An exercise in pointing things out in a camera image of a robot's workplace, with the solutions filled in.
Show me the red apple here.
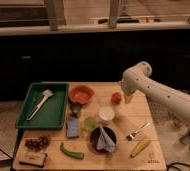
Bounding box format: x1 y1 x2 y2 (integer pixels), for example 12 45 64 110
111 92 122 104

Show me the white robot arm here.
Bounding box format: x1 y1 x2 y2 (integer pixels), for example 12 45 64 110
119 61 190 125

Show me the white cup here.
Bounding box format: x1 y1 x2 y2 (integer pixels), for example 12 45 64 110
98 106 115 124

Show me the small metal cup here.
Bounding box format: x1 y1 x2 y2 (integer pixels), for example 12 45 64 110
70 103 82 117

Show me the metal fork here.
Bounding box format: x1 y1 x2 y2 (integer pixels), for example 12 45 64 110
126 122 150 141

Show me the orange bowl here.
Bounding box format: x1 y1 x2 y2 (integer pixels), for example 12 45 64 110
68 85 94 105

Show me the yellow corn cob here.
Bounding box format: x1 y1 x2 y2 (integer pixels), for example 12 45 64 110
130 137 150 158

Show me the dark brown bowl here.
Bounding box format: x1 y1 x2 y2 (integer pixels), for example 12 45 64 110
90 127 117 154

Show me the blue folded cloth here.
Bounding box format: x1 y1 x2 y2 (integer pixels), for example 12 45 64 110
96 126 116 153

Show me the blue sponge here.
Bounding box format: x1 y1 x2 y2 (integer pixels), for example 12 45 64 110
66 117 79 138

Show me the spice bottle with dark cap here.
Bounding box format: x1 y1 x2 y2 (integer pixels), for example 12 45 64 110
180 131 190 145

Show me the green chili pepper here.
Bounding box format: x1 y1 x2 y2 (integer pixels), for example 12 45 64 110
60 142 84 160

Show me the green plastic tray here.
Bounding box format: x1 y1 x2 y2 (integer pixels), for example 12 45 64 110
16 83 69 130

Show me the bunch of dark grapes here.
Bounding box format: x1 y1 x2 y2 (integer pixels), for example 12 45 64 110
25 135 50 151

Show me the brown wooden block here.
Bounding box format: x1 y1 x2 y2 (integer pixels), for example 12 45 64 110
19 152 47 168

